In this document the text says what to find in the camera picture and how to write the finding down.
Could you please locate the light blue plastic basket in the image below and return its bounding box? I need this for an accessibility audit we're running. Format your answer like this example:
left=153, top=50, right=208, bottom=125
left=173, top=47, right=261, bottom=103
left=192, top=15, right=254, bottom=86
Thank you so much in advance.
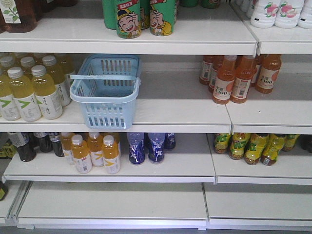
left=70, top=54, right=141, bottom=130

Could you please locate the blue sports drink bottle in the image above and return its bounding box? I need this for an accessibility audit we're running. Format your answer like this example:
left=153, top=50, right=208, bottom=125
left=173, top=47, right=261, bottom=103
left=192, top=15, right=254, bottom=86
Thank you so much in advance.
left=164, top=133, right=176, bottom=150
left=127, top=132, right=145, bottom=165
left=148, top=133, right=165, bottom=163

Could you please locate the white shelf unit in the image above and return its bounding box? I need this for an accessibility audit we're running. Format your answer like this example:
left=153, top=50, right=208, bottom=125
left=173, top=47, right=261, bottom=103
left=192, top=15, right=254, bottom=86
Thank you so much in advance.
left=0, top=0, right=312, bottom=234

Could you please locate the orange vitamin drink bottle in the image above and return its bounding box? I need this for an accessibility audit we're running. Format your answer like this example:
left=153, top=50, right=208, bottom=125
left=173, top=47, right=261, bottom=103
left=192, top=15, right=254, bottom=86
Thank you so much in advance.
left=102, top=135, right=120, bottom=174
left=60, top=132, right=75, bottom=165
left=71, top=135, right=92, bottom=174
left=87, top=132, right=104, bottom=167

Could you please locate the yellow lemon tea bottle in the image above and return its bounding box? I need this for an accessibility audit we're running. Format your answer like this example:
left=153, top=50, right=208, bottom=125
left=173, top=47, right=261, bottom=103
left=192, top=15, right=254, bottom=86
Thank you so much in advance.
left=214, top=133, right=231, bottom=154
left=261, top=134, right=286, bottom=166
left=229, top=133, right=251, bottom=160
left=282, top=134, right=300, bottom=152
left=244, top=133, right=269, bottom=165

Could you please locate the orange C100 juice bottle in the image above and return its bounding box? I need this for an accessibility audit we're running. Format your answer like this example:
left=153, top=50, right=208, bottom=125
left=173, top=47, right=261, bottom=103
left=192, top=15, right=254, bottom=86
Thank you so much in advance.
left=255, top=54, right=282, bottom=94
left=230, top=55, right=255, bottom=103
left=213, top=55, right=237, bottom=104

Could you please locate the green cartoon drink can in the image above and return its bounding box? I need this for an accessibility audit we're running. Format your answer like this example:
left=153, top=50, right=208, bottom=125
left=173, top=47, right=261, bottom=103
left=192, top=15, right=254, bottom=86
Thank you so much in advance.
left=114, top=0, right=141, bottom=39
left=150, top=0, right=176, bottom=36

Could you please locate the pale yellow drink bottle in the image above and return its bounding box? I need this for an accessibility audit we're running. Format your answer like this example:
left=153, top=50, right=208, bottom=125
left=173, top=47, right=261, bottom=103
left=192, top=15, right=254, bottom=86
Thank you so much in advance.
left=31, top=65, right=63, bottom=119
left=42, top=55, right=71, bottom=106
left=7, top=67, right=41, bottom=122
left=0, top=69, right=20, bottom=121

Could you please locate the dark tea bottle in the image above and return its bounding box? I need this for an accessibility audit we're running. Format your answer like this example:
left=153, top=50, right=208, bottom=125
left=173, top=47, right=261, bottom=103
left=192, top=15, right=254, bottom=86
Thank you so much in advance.
left=48, top=132, right=64, bottom=157
left=34, top=132, right=53, bottom=153
left=7, top=132, right=36, bottom=162

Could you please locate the white peach drink bottle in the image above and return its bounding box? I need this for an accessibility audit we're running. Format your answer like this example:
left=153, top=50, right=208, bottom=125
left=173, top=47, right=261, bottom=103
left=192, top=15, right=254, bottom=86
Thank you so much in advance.
left=250, top=0, right=281, bottom=28
left=297, top=0, right=312, bottom=29
left=274, top=0, right=304, bottom=29

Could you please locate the brown tea bottle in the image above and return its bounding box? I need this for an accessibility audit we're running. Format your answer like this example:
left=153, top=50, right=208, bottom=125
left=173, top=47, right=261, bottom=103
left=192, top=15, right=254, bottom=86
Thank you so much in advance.
left=0, top=0, right=37, bottom=33

